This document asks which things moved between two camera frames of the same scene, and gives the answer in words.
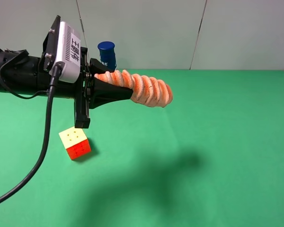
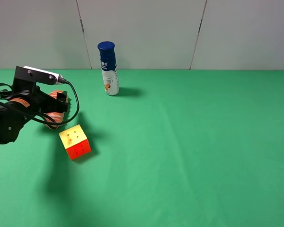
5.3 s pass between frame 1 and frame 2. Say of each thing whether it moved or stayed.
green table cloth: stayed
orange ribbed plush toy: moved
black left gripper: moved
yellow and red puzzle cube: stayed
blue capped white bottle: stayed
